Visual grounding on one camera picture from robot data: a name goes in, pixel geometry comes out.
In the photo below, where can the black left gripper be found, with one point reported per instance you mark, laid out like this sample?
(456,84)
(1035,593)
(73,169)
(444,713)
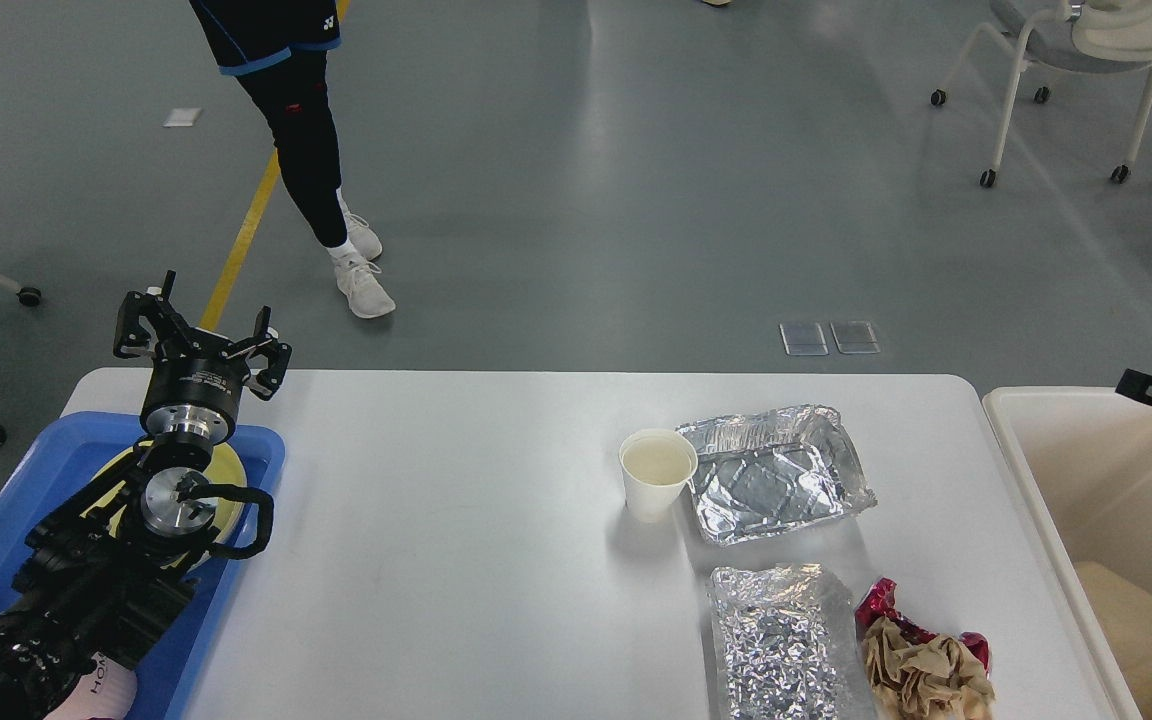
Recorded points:
(199,395)

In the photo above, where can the yellow plate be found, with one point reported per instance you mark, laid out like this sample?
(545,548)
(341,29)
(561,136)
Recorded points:
(226,470)

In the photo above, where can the pink mug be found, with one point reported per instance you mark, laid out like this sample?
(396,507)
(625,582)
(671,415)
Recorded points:
(107,692)

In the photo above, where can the foil front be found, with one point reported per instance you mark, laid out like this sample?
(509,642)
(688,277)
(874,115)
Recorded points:
(786,645)

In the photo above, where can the foil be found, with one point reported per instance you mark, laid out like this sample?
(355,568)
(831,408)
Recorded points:
(762,476)
(786,645)

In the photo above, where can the white paper cup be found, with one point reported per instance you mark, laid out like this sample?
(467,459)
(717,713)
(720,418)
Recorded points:
(656,464)

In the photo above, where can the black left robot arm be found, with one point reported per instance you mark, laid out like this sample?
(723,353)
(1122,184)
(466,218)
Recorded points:
(107,570)

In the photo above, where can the white plastic bin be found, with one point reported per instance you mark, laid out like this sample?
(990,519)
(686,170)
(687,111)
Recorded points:
(1082,458)

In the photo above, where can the person in black clothes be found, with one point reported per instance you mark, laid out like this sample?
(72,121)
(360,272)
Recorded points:
(278,51)

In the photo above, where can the clear floor plate right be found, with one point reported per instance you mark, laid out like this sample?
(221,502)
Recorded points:
(855,337)

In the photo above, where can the clear floor plate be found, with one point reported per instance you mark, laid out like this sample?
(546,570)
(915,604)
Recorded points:
(804,339)
(855,337)

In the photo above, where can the red foil wrapper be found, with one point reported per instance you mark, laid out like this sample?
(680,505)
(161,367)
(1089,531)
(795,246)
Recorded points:
(880,602)

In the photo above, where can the crumpled brown paper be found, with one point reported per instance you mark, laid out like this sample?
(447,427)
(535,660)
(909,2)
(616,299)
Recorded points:
(939,679)

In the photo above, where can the white office chair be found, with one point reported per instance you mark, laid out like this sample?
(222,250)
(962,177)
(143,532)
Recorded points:
(1092,38)

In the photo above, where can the clear floor plate left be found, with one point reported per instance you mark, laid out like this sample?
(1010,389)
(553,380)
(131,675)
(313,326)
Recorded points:
(804,339)

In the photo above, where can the crumpled foil back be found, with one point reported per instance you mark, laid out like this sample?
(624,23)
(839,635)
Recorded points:
(762,476)

